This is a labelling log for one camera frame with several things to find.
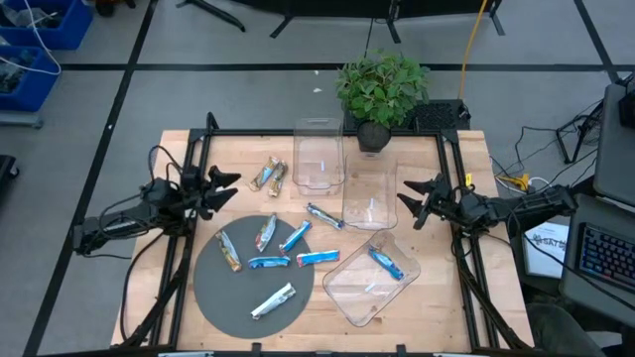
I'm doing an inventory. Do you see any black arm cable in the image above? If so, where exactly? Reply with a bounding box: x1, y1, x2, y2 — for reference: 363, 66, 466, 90
118, 230, 168, 343

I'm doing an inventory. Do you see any blue white granola bar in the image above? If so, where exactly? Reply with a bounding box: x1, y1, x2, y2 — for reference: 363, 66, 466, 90
254, 212, 278, 254

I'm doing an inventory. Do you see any white green granola bar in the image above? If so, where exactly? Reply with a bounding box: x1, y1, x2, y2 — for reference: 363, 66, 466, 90
250, 282, 298, 321

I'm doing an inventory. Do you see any person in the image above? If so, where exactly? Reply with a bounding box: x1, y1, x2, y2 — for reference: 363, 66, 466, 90
525, 301, 610, 357

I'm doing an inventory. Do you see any black device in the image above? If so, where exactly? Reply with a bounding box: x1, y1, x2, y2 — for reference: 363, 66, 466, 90
617, 73, 635, 131

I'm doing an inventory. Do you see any dark blue green granola bar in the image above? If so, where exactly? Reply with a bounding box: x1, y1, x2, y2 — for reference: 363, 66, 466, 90
305, 202, 345, 231

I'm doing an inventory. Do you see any green plant in black pot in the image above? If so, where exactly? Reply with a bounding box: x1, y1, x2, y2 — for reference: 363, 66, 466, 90
335, 48, 432, 154

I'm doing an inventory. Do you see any backlit black keyboard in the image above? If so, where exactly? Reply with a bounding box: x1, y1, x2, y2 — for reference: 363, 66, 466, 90
577, 222, 635, 295

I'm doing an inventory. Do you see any blue plastic crate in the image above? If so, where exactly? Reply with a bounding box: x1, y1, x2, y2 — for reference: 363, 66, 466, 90
0, 0, 94, 51
0, 45, 63, 113

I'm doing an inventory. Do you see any light blue red granola bar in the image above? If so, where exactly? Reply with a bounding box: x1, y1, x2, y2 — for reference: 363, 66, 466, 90
278, 220, 314, 255
246, 255, 292, 271
296, 249, 341, 269

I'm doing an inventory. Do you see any clear plastic bin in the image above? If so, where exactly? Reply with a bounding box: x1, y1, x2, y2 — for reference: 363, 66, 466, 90
291, 116, 346, 197
321, 229, 422, 328
340, 151, 399, 232

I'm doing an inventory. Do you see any yellow plug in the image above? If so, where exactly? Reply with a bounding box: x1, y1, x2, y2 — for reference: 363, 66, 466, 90
497, 173, 532, 192

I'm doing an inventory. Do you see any grey keyboard tray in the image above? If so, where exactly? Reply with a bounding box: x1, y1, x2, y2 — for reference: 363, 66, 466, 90
559, 192, 635, 329

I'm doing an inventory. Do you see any white paper box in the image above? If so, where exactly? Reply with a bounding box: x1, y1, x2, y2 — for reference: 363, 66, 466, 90
523, 221, 572, 280

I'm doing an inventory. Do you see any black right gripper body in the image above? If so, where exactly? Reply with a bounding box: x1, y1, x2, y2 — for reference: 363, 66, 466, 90
413, 172, 486, 231

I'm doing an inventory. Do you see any black stand bracket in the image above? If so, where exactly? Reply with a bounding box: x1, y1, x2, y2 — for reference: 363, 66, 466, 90
555, 101, 604, 165

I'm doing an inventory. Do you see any grey laptop lid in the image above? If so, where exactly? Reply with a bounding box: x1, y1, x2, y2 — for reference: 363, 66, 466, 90
593, 81, 635, 208

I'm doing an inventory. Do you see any black perforated box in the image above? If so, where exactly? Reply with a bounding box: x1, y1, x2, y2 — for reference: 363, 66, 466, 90
341, 98, 472, 133

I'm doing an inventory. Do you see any white cable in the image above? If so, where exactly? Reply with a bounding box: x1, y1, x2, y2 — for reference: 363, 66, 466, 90
0, 0, 64, 76

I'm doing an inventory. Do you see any black light stand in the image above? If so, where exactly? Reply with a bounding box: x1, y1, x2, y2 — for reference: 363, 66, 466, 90
176, 0, 247, 34

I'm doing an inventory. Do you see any yellow cable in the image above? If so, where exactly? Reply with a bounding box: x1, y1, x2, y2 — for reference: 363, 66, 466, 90
455, 0, 490, 100

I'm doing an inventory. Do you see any grey dolly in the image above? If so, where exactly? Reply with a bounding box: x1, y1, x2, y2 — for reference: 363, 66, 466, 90
0, 109, 45, 130

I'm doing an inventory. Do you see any black hanging cable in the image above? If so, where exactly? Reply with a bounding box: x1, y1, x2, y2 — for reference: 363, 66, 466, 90
363, 17, 375, 60

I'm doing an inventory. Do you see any black curtain partition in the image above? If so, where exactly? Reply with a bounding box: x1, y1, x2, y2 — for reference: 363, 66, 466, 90
232, 0, 507, 45

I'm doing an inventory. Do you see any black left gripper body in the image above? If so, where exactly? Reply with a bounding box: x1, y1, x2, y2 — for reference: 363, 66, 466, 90
176, 165, 214, 222

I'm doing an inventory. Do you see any round grey woven placemat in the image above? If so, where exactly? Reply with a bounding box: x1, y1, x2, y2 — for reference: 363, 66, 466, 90
192, 213, 317, 341

